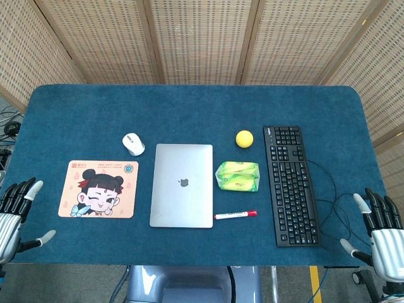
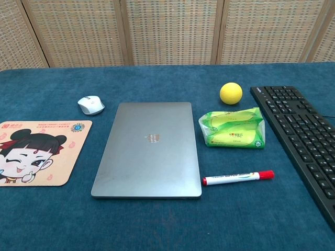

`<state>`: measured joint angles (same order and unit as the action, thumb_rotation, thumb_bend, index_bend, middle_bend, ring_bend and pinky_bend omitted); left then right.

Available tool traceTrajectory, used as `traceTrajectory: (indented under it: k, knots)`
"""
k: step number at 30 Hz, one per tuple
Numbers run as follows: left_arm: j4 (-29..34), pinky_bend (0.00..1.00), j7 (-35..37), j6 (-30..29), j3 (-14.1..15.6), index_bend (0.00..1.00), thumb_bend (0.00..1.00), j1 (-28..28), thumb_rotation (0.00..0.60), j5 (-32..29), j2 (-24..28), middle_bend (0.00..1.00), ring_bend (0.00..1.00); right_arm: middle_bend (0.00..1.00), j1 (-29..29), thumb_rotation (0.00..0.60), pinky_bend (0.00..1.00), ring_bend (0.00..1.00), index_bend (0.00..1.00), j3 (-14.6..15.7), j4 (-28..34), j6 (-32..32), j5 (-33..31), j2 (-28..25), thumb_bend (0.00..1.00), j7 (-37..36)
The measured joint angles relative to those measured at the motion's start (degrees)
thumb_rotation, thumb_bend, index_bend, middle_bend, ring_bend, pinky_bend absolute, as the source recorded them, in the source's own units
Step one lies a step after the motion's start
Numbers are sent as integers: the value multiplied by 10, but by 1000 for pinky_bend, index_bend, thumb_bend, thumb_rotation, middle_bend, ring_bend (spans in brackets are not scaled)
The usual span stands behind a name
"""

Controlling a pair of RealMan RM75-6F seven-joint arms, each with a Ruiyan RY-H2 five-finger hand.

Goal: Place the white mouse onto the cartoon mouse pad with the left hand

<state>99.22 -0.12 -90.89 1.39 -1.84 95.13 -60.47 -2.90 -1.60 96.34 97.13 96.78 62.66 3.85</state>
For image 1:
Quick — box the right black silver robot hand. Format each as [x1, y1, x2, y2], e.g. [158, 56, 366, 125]
[340, 187, 404, 283]

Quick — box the blue table cloth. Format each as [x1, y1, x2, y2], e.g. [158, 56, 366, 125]
[0, 84, 386, 268]

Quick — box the black keyboard cable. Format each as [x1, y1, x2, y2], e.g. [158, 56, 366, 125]
[307, 159, 374, 251]

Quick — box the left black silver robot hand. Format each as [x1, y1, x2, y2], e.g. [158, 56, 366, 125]
[0, 177, 57, 265]

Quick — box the black floor cable bundle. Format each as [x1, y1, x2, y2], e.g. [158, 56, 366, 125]
[0, 105, 23, 146]

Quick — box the black computer keyboard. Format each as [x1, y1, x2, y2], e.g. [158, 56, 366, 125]
[263, 126, 321, 248]

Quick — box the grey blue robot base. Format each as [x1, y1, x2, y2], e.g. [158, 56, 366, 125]
[126, 264, 263, 303]

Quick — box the yellow foam ball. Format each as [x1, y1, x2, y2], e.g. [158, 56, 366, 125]
[235, 129, 254, 148]

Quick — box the cartoon girl mouse pad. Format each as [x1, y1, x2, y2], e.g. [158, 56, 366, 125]
[57, 160, 140, 218]

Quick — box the bamboo folding screen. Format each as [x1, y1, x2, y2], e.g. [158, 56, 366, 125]
[0, 0, 404, 203]

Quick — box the white computer mouse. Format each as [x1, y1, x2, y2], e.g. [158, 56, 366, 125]
[122, 133, 146, 157]

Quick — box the green tissue pack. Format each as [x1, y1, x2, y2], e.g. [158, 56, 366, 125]
[215, 160, 261, 193]

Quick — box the white marker with red cap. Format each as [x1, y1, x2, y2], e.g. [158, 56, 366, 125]
[213, 210, 258, 220]

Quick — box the silver closed laptop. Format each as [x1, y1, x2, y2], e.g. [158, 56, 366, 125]
[149, 143, 214, 229]

